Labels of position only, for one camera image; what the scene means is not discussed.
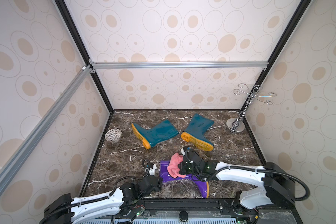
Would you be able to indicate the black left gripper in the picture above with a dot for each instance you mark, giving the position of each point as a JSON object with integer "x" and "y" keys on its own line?
{"x": 158, "y": 189}

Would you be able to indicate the patterned black white bowl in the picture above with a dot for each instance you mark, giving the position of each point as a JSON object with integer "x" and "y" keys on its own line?
{"x": 113, "y": 135}

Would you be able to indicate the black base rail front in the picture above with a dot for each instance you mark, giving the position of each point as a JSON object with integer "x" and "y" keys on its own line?
{"x": 224, "y": 206}

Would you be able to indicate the diagonal aluminium rail left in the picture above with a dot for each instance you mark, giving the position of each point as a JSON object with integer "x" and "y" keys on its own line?
{"x": 14, "y": 164}

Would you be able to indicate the pink microfiber cloth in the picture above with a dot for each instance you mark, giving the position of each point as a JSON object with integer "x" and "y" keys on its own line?
{"x": 173, "y": 168}

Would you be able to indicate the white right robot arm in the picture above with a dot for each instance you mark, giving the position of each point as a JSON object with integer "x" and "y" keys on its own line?
{"x": 272, "y": 184}

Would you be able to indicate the purple rubber boot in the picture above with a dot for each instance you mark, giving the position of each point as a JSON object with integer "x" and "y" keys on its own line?
{"x": 166, "y": 177}

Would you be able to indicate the horizontal aluminium rail back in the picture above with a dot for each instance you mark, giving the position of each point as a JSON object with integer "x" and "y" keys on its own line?
{"x": 173, "y": 65}

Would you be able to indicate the black corner frame post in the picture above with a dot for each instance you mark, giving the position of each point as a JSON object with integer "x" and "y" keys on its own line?
{"x": 290, "y": 28}
{"x": 64, "y": 11}

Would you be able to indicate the black corner frame post left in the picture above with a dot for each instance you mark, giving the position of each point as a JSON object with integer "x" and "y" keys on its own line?
{"x": 64, "y": 11}

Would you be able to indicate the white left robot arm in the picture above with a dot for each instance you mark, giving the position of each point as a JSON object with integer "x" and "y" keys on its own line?
{"x": 123, "y": 199}

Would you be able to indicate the teal rubber boot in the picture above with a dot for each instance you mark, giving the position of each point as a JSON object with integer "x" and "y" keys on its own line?
{"x": 195, "y": 131}
{"x": 159, "y": 133}

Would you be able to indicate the black corner frame post right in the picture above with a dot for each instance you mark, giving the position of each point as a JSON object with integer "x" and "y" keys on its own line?
{"x": 290, "y": 28}

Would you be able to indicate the chrome mug tree stand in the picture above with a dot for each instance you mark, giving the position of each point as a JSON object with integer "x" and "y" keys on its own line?
{"x": 236, "y": 125}

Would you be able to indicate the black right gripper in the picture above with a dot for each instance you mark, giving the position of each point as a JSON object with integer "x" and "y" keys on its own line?
{"x": 186, "y": 165}

